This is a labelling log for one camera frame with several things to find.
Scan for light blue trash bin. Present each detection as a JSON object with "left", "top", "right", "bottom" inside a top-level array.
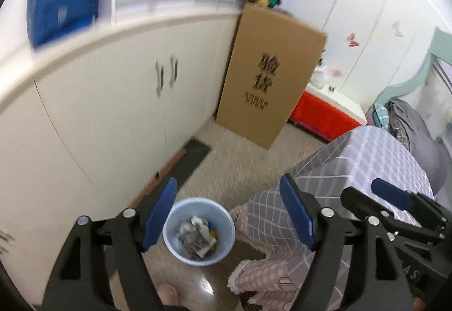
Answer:
[{"left": 162, "top": 197, "right": 235, "bottom": 267}]

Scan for purple grid tablecloth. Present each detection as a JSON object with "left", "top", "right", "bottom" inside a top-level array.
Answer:
[{"left": 247, "top": 125, "right": 435, "bottom": 297}]

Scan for grey folded duvet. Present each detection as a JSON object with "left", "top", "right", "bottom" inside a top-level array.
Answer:
[{"left": 385, "top": 98, "right": 447, "bottom": 195}]

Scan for pink checked table skirt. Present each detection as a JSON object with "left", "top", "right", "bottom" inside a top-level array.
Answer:
[{"left": 227, "top": 204, "right": 313, "bottom": 310}]

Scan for mint green bunk bed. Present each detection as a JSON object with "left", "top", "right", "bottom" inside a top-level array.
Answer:
[{"left": 375, "top": 27, "right": 451, "bottom": 148}]

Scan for red storage box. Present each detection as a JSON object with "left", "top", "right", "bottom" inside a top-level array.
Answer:
[{"left": 289, "top": 83, "right": 367, "bottom": 142}]

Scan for white plastic bag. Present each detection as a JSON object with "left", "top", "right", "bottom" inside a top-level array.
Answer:
[{"left": 310, "top": 64, "right": 329, "bottom": 89}]

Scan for long white floor cabinet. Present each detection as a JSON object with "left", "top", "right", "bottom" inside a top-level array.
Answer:
[{"left": 1, "top": 8, "right": 239, "bottom": 305}]

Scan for black floor mat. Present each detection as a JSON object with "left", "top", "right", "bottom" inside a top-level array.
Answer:
[{"left": 156, "top": 137, "right": 211, "bottom": 190}]

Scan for tall brown cardboard box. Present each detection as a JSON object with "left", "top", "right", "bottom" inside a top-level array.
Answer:
[{"left": 216, "top": 5, "right": 327, "bottom": 148}]

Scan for white wardrobe doors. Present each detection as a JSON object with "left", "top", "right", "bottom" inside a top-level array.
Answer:
[{"left": 289, "top": 0, "right": 451, "bottom": 109}]

